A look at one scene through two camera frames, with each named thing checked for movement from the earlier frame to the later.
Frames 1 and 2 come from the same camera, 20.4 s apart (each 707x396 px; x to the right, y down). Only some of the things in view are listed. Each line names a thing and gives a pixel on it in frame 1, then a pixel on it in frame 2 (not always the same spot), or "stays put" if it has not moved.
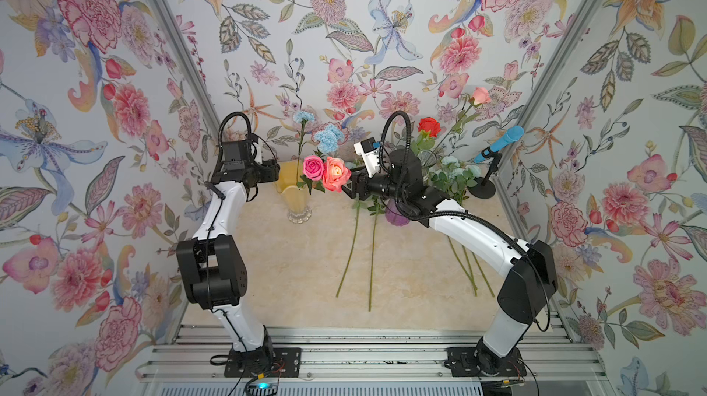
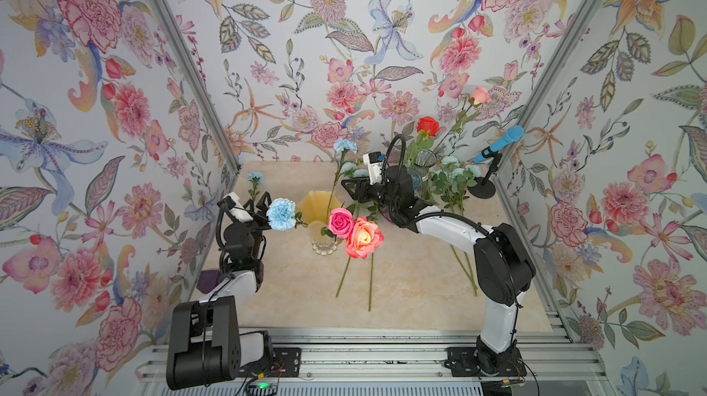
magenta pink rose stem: [313, 168] -> [340, 222]
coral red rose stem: [335, 174] -> [365, 238]
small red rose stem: [428, 128] stays put
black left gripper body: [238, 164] -> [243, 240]
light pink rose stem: [480, 96] stays put
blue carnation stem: [327, 138] -> [341, 145]
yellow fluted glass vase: [297, 198] -> [317, 206]
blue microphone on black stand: [485, 187] stays put
